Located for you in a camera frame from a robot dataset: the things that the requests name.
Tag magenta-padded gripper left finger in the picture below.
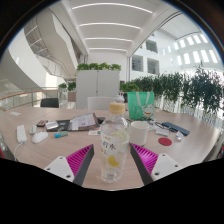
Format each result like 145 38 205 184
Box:
43 143 95 187

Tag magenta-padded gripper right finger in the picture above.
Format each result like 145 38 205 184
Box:
129 143 184 186

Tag clear lemon water bottle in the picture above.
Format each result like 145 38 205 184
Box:
99 101 130 184

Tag flat round red coaster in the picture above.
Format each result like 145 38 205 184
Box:
157 136 173 147

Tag white cup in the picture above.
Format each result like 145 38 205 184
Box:
129 120 151 147

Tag white flat packet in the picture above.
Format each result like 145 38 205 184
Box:
155 128 170 138

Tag teal marker pen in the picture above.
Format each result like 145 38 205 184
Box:
54 131 69 139

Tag black notebook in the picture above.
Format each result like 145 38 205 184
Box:
46 119 72 133

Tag small clear plastic packet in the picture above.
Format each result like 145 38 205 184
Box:
174 130 185 142

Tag open printed magazine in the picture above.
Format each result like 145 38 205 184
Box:
68 113 100 132

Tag dark blue keyboard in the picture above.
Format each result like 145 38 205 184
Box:
161 121 191 137

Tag white card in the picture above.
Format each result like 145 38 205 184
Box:
44 121 60 130

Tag white computer mouse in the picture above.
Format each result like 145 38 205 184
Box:
31 131 50 144

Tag dark smartphone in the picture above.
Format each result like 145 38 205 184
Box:
35 119 49 128

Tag small white charger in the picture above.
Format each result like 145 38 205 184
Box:
28 124 38 135

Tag green tote bag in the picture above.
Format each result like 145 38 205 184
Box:
127 91 156 122

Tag white power strip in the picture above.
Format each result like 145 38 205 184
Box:
16 124 28 144

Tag black chair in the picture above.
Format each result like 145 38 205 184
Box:
40 97 60 109

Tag clear white-capped sports bottle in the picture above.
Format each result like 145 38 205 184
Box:
113 94 126 104

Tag planter box with plants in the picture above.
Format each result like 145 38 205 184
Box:
58 81 78 103

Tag white cabinet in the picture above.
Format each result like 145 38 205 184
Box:
75 69 121 109

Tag row of green hedge plants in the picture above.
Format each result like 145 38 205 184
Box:
120 68 224 114

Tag green plants on cabinet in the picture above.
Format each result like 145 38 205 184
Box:
76 62 122 72

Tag ceiling strip lights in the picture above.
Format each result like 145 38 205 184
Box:
71 2 154 53

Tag black cables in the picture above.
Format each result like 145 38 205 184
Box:
146 116 167 130

